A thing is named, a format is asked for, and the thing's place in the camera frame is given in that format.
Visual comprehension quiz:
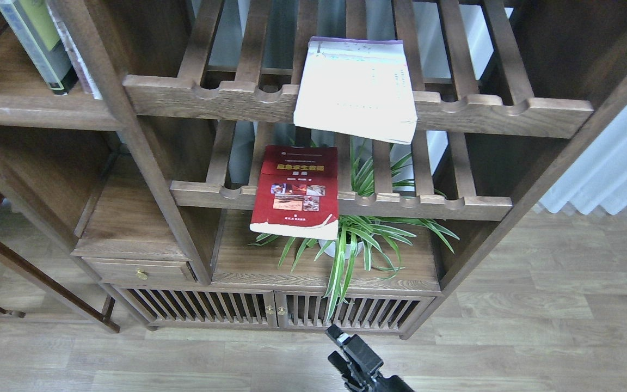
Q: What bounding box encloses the white cream paperback book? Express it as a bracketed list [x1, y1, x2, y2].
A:
[293, 36, 417, 145]

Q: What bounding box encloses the white plant pot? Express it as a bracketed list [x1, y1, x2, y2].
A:
[318, 237, 364, 259]

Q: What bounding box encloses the white standing book on shelf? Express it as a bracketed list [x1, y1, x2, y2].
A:
[46, 1, 103, 100]

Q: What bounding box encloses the dark wooden bookshelf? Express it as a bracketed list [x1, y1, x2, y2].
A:
[0, 1, 627, 339]

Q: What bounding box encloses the white curtain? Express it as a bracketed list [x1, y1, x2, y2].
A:
[539, 105, 627, 215]

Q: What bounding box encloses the red paperback book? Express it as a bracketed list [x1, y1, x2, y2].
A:
[250, 145, 339, 240]

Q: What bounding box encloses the green and black book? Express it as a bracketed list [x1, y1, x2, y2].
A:
[0, 1, 77, 95]

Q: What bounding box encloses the brass drawer knob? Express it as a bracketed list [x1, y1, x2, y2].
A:
[136, 269, 149, 280]

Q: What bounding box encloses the green spider plant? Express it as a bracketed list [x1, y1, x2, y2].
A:
[249, 143, 460, 321]

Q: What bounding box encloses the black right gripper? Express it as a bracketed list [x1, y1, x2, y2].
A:
[326, 324, 413, 391]

